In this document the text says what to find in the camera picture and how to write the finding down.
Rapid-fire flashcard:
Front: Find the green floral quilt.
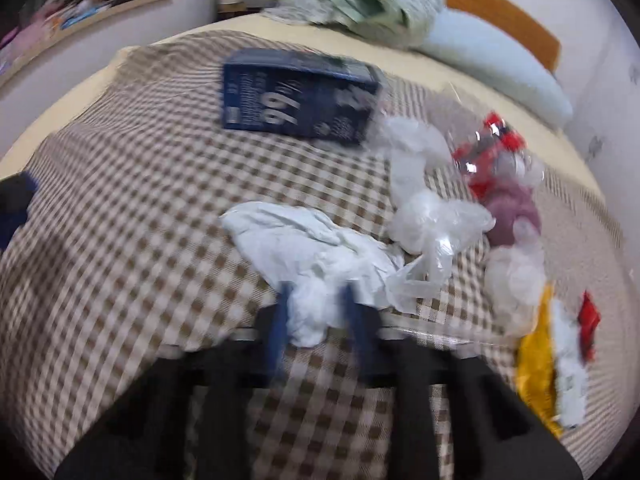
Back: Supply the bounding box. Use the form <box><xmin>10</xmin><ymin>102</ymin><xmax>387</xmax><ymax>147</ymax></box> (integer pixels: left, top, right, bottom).
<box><xmin>260</xmin><ymin>0</ymin><xmax>446</xmax><ymax>51</ymax></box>

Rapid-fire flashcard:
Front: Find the clear plastic bag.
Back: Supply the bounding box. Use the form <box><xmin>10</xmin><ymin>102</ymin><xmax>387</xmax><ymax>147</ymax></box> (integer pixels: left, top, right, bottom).
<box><xmin>387</xmin><ymin>190</ymin><xmax>497</xmax><ymax>313</ymax></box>
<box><xmin>375</xmin><ymin>115</ymin><xmax>453</xmax><ymax>196</ymax></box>
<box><xmin>482</xmin><ymin>220</ymin><xmax>548</xmax><ymax>336</ymax></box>

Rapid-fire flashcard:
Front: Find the white tissue paper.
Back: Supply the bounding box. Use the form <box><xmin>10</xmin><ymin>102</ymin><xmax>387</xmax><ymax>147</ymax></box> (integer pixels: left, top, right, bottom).
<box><xmin>219</xmin><ymin>201</ymin><xmax>407</xmax><ymax>348</ymax></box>

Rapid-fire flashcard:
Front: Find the yellow printed packet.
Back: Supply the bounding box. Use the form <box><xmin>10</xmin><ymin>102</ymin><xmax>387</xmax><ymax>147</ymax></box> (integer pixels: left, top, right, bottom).
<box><xmin>515</xmin><ymin>285</ymin><xmax>563</xmax><ymax>441</ymax></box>

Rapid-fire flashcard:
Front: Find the light blue pillow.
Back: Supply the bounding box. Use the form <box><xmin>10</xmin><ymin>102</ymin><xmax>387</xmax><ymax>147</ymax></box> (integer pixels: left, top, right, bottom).
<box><xmin>415</xmin><ymin>7</ymin><xmax>575</xmax><ymax>131</ymax></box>

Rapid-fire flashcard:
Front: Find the brown checkered blanket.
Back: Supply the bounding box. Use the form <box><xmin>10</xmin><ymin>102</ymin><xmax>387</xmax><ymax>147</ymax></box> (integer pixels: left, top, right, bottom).
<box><xmin>0</xmin><ymin>30</ymin><xmax>626</xmax><ymax>480</ymax></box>

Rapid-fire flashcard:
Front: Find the white printed torn packet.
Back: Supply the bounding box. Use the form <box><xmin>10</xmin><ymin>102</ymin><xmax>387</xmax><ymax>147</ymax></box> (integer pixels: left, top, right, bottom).
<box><xmin>550</xmin><ymin>300</ymin><xmax>588</xmax><ymax>428</ymax></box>

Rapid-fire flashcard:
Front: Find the rolled purple cloth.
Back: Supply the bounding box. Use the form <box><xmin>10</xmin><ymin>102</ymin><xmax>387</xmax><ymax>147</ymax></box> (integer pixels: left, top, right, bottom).
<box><xmin>482</xmin><ymin>180</ymin><xmax>543</xmax><ymax>248</ymax></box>

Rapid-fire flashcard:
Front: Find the crushed clear bottle red label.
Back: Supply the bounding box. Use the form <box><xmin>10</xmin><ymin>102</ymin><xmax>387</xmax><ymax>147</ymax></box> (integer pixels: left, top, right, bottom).
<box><xmin>440</xmin><ymin>85</ymin><xmax>546</xmax><ymax>201</ymax></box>

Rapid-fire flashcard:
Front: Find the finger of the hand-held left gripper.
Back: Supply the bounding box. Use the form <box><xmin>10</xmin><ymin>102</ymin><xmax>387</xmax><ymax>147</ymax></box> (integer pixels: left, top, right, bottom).
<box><xmin>0</xmin><ymin>172</ymin><xmax>40</xmax><ymax>252</ymax></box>

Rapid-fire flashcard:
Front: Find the red wrapper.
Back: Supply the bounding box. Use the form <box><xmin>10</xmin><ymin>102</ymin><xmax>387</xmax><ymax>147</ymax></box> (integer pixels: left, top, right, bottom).
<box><xmin>577</xmin><ymin>290</ymin><xmax>602</xmax><ymax>366</ymax></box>

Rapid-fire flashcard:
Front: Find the wooden bed headboard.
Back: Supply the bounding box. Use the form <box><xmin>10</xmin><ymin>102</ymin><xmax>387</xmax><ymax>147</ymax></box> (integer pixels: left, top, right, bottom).
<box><xmin>310</xmin><ymin>0</ymin><xmax>561</xmax><ymax>73</ymax></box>

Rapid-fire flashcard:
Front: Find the pile of assorted small items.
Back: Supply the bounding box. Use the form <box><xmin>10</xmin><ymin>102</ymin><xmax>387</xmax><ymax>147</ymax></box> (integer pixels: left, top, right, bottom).
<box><xmin>0</xmin><ymin>0</ymin><xmax>158</xmax><ymax>76</ymax></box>

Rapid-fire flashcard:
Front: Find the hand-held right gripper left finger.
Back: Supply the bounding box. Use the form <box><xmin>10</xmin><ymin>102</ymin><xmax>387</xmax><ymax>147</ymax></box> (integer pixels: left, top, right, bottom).
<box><xmin>54</xmin><ymin>282</ymin><xmax>297</xmax><ymax>480</ymax></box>

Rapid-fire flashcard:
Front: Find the wooden windowsill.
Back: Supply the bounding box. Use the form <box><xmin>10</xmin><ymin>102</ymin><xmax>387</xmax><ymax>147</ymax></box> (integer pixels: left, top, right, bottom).
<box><xmin>0</xmin><ymin>0</ymin><xmax>173</xmax><ymax>88</ymax></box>

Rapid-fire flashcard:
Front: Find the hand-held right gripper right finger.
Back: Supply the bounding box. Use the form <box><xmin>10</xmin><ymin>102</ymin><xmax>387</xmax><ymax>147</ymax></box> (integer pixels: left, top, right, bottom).
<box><xmin>340</xmin><ymin>282</ymin><xmax>584</xmax><ymax>480</ymax></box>

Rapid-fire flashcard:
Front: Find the dark blue cardboard box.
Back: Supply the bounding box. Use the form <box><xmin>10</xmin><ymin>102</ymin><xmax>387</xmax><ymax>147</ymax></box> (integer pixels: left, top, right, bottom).
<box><xmin>221</xmin><ymin>49</ymin><xmax>386</xmax><ymax>148</ymax></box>

